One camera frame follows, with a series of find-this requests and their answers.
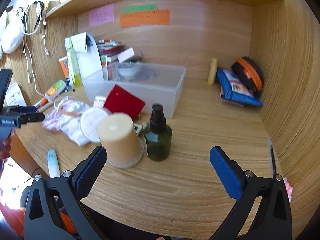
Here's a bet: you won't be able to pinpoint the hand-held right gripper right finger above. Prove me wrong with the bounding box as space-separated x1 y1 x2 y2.
209 146 293 240

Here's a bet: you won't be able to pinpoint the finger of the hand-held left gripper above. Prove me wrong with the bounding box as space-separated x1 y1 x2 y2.
21 113 46 125
3 106 38 115

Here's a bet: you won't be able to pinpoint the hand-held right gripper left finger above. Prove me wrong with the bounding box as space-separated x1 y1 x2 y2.
24 146 108 240

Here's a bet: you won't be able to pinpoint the pink scrunchie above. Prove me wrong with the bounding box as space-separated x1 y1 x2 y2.
42 111 63 132

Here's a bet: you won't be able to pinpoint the white drawstring pouch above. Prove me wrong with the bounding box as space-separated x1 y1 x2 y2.
59 114 94 147

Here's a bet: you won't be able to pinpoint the beige candle jar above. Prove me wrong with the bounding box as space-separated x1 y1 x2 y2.
97 113 145 168

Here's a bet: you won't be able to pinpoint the white round jar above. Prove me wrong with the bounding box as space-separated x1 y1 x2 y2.
80 107 112 144

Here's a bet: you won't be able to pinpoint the green spray bottle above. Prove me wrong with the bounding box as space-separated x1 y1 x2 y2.
144 104 173 162

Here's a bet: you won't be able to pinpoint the clear plastic storage box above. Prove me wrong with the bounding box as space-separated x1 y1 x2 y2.
82 62 187 119

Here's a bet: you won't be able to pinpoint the wooden desktop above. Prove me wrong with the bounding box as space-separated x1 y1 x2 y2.
10 75 288 238

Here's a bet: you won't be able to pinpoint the person's left hand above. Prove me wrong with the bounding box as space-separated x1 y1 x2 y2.
0 136 12 160

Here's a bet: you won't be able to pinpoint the white paper packet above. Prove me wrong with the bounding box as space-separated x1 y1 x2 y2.
4 82 28 107

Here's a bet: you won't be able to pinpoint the orange marker pen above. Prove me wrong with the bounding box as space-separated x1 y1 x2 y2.
33 97 50 108

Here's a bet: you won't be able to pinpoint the pale pink pen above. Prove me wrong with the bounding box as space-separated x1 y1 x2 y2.
37 102 54 113

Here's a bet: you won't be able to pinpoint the white orange tube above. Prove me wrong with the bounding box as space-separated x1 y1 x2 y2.
44 79 67 99

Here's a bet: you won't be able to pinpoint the white light-blue tube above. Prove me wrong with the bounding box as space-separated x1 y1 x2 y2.
47 149 61 178

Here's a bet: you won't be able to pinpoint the white knit cloth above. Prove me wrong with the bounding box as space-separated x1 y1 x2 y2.
0 7 27 54

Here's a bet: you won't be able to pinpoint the black thin rod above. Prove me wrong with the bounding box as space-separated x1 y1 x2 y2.
271 144 277 178

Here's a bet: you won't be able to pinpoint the tall yellow liquid bottle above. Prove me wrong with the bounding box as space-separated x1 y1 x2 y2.
65 37 83 88

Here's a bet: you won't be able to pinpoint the white earphones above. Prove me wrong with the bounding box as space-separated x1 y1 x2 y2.
41 17 51 56

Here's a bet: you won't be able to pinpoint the pink soft object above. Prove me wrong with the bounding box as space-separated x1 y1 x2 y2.
283 177 293 203

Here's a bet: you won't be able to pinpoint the brown notebook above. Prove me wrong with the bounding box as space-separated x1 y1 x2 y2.
219 86 245 108

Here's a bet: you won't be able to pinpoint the white paper sheets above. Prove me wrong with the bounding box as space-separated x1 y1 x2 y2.
71 32 103 81

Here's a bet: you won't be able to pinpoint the blue zip pouch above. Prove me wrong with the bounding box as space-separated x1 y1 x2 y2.
216 67 263 108

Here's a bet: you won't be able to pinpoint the stack of red packets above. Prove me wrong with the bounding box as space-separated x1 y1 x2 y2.
96 39 125 67

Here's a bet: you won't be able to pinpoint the black orange zip case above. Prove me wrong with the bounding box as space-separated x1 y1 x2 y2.
231 57 264 98

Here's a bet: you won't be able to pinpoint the yellow sunscreen bottle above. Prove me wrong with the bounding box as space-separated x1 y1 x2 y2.
207 57 219 86

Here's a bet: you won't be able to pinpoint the small white box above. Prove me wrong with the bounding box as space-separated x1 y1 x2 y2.
117 47 143 64

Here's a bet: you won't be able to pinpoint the pink paper note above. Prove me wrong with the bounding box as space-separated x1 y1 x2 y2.
89 4 115 27

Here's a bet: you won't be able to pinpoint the orange paper note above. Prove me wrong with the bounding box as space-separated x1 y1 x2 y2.
119 9 171 28

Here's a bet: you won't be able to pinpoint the green paper note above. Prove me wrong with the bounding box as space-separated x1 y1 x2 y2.
122 3 158 14

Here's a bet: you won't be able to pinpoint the white cable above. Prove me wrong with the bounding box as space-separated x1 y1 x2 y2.
20 2 52 98

